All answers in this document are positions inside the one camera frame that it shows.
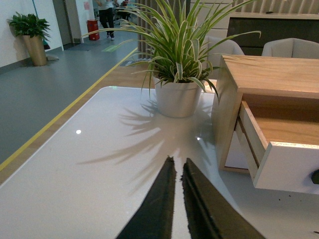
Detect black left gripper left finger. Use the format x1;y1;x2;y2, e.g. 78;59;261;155
117;157;176;239

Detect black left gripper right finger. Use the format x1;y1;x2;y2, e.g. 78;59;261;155
182;158;264;239

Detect wooden drawer cabinet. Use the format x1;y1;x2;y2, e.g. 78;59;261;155
212;55;319;170

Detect white plant pot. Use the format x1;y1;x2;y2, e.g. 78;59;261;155
153;76;202;118

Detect left grey armchair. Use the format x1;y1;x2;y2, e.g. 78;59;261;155
204;36;244;67

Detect grey armchair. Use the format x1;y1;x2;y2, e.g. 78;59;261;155
204;36;244;67
262;38;319;59

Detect spider plant green leaves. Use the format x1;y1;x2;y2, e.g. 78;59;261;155
81;0;262;102

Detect right grey armchair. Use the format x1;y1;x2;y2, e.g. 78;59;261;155
262;38;319;59

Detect dark reception counter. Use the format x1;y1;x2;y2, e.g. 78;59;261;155
227;17;319;56

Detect red bin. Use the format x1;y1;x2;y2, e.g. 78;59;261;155
87;19;100;41

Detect tall gold planter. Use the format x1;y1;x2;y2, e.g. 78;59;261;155
22;35;47;66

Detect walking person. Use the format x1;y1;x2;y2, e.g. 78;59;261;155
96;0;114;29

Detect green background floor plant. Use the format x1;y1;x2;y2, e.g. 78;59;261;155
7;12;50;40

